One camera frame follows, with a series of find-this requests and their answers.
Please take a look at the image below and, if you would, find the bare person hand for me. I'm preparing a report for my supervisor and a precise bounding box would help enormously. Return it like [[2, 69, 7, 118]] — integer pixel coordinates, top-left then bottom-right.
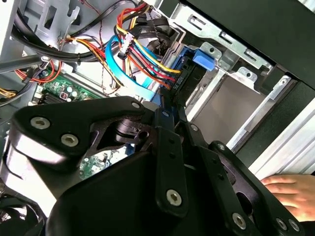
[[260, 174, 315, 222]]

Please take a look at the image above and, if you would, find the hard disk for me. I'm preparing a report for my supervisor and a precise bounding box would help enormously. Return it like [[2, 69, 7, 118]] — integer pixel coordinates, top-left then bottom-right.
[[157, 44, 215, 128]]

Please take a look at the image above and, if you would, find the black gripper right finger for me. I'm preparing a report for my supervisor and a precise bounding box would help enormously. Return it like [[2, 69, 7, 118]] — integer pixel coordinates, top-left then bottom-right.
[[172, 97, 307, 236]]

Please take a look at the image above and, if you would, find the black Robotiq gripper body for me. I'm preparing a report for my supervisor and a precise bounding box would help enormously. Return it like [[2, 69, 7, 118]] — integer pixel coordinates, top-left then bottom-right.
[[46, 117, 237, 236]]

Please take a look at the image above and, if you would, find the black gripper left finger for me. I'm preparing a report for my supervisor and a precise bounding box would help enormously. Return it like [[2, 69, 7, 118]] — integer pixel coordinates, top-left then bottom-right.
[[11, 96, 188, 218]]

